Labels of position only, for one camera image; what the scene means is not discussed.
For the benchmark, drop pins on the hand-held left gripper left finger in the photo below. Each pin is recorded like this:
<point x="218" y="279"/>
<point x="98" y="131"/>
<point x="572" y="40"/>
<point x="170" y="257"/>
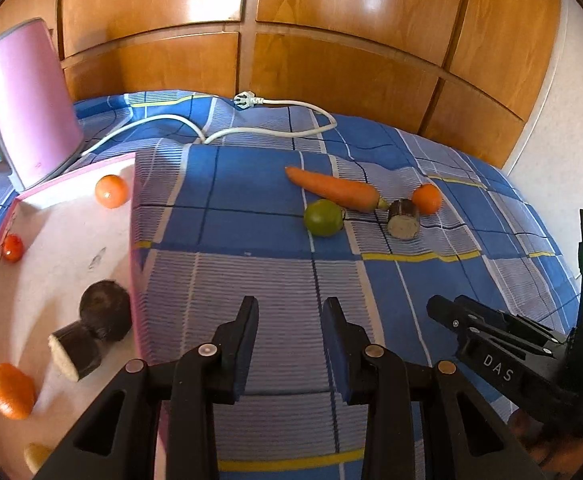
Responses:
<point x="244" y="355"/>

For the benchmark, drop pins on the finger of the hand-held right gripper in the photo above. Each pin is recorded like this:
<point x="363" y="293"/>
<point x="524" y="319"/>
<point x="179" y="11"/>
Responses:
<point x="491" y="365"/>
<point x="511" y="325"/>

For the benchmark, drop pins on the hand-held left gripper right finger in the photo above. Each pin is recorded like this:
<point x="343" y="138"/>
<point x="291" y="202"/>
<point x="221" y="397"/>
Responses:
<point x="335" y="355"/>

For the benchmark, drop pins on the green lime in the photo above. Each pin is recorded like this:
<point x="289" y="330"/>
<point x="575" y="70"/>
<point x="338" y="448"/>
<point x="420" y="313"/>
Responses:
<point x="324" y="217"/>

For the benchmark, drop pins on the dark round fruit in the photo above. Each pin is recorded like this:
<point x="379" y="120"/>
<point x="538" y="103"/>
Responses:
<point x="105" y="307"/>

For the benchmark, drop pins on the orange mandarin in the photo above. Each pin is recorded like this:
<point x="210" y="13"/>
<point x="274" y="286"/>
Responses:
<point x="110" y="191"/>
<point x="427" y="199"/>

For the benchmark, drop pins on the dark cut fruit piece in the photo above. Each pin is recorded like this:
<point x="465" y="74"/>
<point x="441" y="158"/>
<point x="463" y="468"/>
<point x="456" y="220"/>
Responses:
<point x="402" y="212"/>
<point x="78" y="350"/>

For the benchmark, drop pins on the orange carrot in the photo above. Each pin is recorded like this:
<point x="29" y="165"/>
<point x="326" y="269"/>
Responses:
<point x="331" y="185"/>

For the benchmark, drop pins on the pink-rimmed white tray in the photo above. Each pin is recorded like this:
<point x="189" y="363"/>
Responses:
<point x="56" y="260"/>

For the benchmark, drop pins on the small yellow round fruit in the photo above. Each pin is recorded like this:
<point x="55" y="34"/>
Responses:
<point x="36" y="457"/>

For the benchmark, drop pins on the large orange with stem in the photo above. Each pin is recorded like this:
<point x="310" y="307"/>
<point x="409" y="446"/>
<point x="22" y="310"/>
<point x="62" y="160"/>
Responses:
<point x="11" y="390"/>

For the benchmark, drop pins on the red tomato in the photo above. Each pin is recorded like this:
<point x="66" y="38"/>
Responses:
<point x="12" y="248"/>

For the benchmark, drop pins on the blue plaid tablecloth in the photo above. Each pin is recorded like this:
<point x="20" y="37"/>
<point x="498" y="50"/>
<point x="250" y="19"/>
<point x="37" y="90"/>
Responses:
<point x="251" y="220"/>

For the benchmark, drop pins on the wooden panelled wardrobe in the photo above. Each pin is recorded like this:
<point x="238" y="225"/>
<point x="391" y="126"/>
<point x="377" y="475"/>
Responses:
<point x="346" y="60"/>

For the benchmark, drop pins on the pink electric kettle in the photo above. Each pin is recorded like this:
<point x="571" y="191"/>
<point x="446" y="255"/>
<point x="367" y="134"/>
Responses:
<point x="31" y="110"/>

